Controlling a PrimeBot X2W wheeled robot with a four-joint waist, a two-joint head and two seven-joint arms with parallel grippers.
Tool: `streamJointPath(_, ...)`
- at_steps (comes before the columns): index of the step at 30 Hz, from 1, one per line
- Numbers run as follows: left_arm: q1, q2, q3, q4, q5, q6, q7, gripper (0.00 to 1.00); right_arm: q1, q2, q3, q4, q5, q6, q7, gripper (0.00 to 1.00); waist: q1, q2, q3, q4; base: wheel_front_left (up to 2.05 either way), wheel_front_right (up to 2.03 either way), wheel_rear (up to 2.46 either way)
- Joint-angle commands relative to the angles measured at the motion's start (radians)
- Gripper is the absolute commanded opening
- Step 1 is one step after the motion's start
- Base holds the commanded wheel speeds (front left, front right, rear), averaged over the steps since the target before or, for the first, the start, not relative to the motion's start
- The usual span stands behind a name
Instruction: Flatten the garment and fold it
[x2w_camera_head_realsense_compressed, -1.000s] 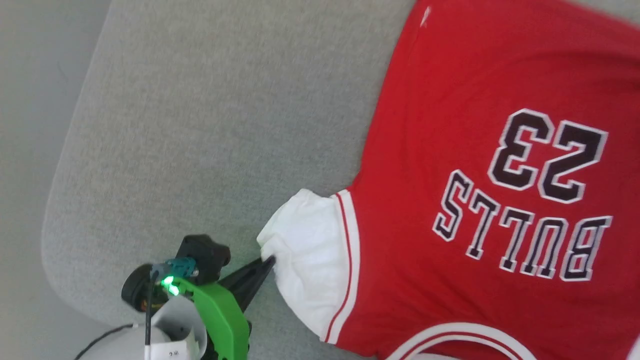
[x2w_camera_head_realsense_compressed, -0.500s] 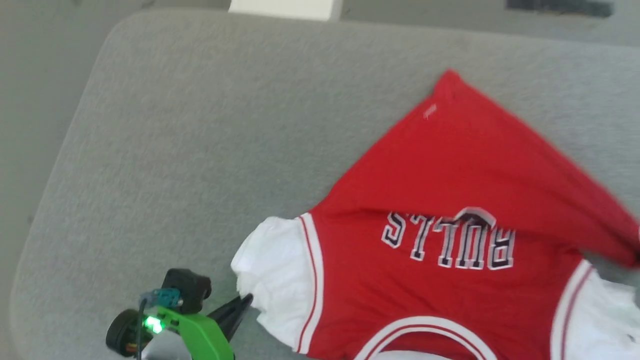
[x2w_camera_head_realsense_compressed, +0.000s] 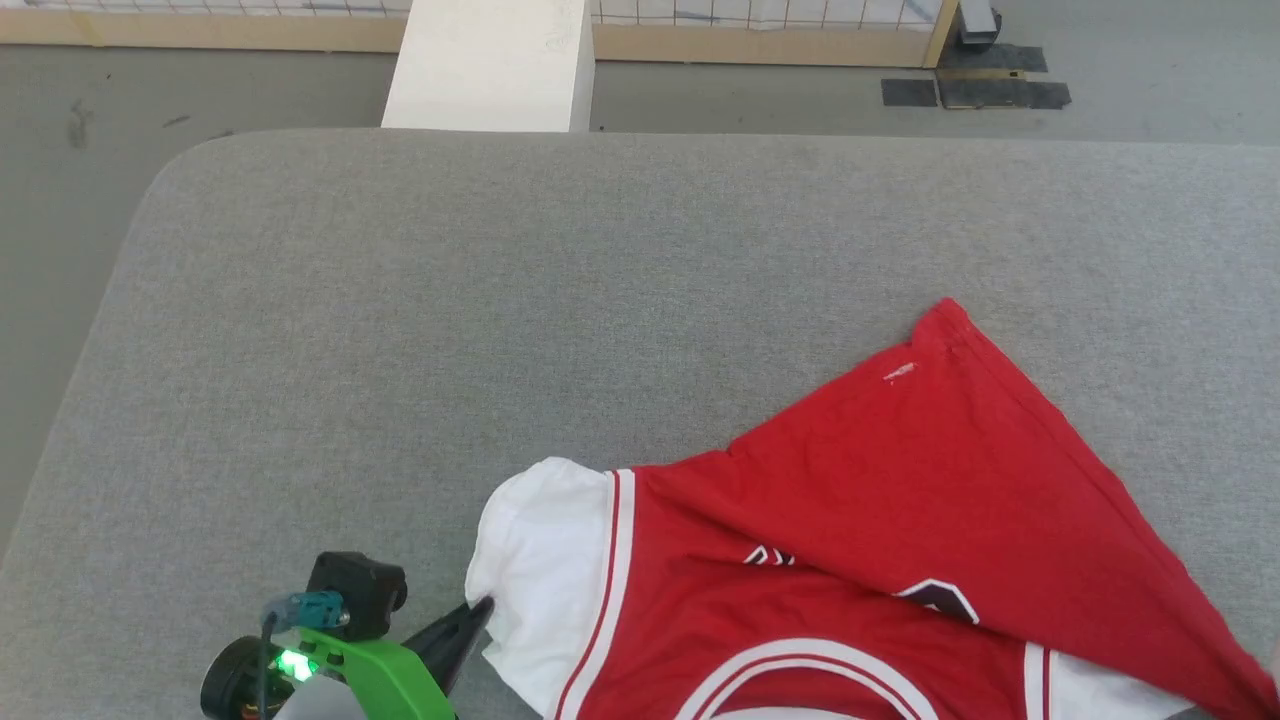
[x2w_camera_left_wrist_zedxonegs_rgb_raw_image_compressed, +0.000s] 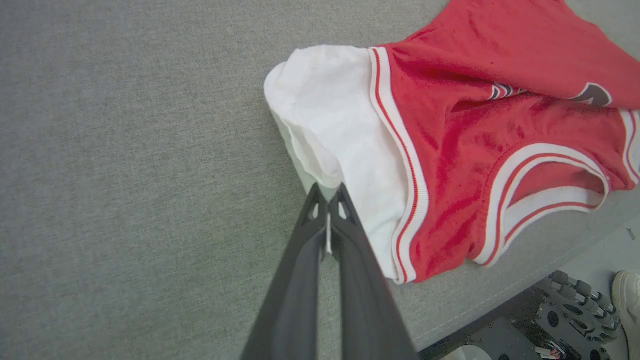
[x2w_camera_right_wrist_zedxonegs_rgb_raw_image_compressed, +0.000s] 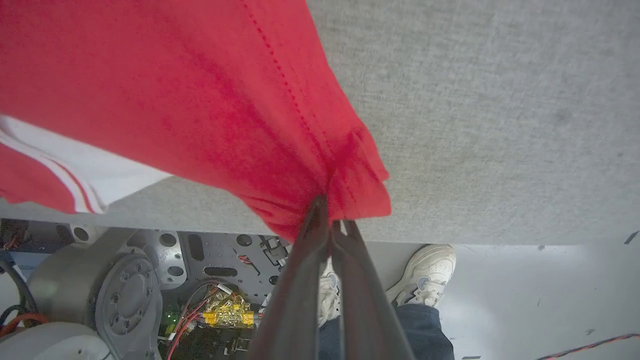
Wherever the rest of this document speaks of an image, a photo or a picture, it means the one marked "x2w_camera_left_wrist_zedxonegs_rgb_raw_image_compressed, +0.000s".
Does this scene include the white shoe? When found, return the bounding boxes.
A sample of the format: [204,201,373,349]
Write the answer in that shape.
[611,270,640,360]

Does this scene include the red and white jersey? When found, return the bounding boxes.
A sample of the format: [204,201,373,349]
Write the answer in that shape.
[263,0,640,285]

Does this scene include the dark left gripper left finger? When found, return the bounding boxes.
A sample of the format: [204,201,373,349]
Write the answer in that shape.
[240,182,329,360]

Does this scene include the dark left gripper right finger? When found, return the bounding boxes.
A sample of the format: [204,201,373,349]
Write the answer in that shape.
[328,182,421,360]

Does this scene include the grey fabric sofa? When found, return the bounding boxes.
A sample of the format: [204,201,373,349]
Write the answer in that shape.
[0,0,640,352]

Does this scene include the black robot omni wheel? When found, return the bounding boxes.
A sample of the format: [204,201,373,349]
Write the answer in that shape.
[534,270,623,360]

